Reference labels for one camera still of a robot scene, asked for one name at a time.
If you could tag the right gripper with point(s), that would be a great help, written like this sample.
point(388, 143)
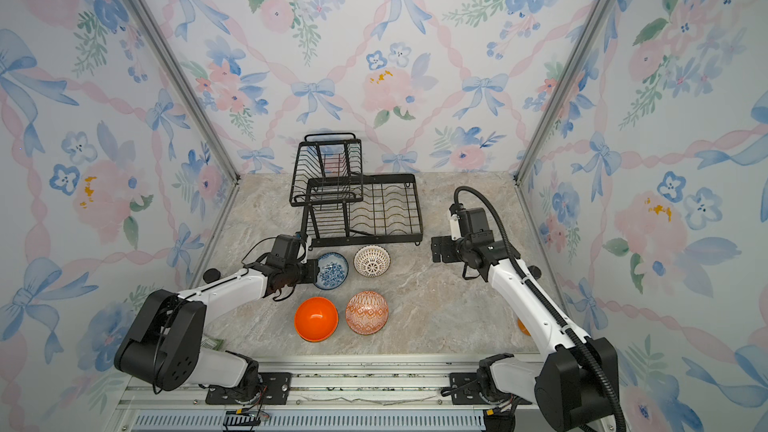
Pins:
point(446, 242)

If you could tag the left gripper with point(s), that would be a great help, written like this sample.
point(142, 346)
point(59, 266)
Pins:
point(312, 267)

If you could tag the blue floral bowl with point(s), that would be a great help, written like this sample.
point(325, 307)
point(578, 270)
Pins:
point(333, 270)

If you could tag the orange bowl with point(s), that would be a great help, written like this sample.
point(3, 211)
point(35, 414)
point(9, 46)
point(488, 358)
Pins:
point(316, 319)

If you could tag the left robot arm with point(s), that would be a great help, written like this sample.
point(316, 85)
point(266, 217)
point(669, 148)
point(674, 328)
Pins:
point(164, 344)

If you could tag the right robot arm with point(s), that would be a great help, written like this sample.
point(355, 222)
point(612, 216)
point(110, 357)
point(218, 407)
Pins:
point(576, 384)

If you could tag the dark cap spice bottle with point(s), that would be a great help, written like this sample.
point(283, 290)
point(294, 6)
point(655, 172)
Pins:
point(535, 272)

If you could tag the left dark cap bottle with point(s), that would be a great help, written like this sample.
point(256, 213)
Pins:
point(211, 275)

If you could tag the white brown patterned bowl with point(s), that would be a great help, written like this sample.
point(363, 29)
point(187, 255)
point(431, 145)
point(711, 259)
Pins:
point(372, 261)

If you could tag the red white patterned bowl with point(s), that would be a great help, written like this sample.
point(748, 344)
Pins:
point(367, 312)

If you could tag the green packet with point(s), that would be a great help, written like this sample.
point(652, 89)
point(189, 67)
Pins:
point(212, 343)

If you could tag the black wire dish rack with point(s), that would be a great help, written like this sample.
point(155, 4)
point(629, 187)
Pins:
point(341, 205)

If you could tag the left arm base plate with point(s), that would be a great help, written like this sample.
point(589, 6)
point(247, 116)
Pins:
point(271, 388)

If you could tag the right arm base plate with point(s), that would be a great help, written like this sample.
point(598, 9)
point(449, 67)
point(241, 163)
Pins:
point(464, 389)

